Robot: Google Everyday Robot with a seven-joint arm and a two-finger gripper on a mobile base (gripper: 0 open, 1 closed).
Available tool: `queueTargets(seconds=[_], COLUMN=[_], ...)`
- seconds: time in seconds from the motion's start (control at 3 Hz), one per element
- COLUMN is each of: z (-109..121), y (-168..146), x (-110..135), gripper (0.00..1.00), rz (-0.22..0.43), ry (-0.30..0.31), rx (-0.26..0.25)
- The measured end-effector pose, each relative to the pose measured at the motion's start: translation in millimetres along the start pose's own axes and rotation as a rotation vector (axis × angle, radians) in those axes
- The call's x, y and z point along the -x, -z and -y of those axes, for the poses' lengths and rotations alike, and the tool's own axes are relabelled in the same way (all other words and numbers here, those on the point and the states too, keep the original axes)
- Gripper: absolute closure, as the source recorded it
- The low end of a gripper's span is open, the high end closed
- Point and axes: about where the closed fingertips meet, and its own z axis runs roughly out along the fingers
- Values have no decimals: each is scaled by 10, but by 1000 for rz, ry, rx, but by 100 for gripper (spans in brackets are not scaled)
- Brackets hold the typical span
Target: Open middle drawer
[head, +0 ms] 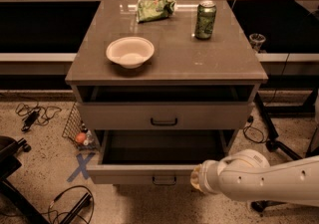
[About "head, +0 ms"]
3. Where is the grey drawer cabinet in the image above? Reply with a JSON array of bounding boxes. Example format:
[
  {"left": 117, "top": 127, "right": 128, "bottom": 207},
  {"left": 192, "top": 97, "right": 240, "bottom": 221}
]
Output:
[{"left": 65, "top": 0, "right": 269, "bottom": 192}]

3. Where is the green chip bag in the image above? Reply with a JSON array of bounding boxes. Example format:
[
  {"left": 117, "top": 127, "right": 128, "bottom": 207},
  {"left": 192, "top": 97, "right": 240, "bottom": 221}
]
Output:
[{"left": 137, "top": 0, "right": 176, "bottom": 23}]

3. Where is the white paper bowl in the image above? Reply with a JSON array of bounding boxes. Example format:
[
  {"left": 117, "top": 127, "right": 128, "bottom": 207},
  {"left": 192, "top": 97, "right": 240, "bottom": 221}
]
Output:
[{"left": 106, "top": 37, "right": 155, "bottom": 69}]

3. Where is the clear plastic cup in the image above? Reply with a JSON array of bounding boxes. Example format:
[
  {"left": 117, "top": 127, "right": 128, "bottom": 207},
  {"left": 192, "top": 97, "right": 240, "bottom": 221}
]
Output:
[{"left": 249, "top": 33, "right": 266, "bottom": 52}]

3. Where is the grey top drawer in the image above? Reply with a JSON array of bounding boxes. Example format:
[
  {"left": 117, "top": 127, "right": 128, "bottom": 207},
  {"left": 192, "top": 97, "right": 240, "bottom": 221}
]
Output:
[{"left": 77, "top": 103, "right": 253, "bottom": 130}]

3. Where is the grey drawer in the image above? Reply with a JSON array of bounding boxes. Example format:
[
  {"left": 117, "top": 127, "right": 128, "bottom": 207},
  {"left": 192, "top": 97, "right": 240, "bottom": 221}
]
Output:
[
  {"left": 87, "top": 129, "right": 233, "bottom": 186},
  {"left": 77, "top": 103, "right": 253, "bottom": 130}
]

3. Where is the black office chair base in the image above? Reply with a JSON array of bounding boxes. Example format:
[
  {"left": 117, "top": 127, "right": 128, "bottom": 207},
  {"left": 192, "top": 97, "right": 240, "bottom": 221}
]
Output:
[{"left": 0, "top": 136, "right": 49, "bottom": 224}]

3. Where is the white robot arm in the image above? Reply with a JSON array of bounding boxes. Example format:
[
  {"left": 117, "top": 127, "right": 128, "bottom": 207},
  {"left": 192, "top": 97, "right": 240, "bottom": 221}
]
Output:
[{"left": 190, "top": 149, "right": 319, "bottom": 207}]

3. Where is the black cable on floor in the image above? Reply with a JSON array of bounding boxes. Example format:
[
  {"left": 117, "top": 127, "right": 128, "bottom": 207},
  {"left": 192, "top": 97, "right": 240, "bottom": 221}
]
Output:
[{"left": 46, "top": 185, "right": 96, "bottom": 224}]

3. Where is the orange ball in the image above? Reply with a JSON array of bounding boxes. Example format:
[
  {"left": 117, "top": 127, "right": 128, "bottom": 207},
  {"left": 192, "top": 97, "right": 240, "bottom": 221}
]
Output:
[{"left": 75, "top": 132, "right": 86, "bottom": 144}]

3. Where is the blue tape cross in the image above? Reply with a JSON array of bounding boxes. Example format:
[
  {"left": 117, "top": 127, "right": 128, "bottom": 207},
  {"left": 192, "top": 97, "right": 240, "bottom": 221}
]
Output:
[{"left": 67, "top": 152, "right": 95, "bottom": 182}]

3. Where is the black power adapter cable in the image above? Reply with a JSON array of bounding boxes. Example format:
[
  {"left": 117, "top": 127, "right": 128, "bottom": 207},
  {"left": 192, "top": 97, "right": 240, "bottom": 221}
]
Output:
[{"left": 14, "top": 102, "right": 63, "bottom": 133}]

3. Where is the black cable right floor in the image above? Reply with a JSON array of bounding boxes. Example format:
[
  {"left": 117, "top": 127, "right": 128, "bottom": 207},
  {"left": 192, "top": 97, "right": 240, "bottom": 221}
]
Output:
[{"left": 242, "top": 115, "right": 269, "bottom": 145}]

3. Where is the green soda can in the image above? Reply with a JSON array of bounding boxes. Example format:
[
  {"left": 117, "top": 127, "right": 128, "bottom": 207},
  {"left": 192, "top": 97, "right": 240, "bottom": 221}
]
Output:
[{"left": 194, "top": 0, "right": 216, "bottom": 40}]

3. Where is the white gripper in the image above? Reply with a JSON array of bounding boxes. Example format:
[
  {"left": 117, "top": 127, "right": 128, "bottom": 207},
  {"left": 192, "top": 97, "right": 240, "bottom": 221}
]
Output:
[{"left": 190, "top": 160, "right": 221, "bottom": 194}]

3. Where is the wire basket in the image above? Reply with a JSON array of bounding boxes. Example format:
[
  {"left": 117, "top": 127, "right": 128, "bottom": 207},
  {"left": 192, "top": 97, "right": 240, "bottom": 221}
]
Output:
[{"left": 62, "top": 105, "right": 96, "bottom": 150}]

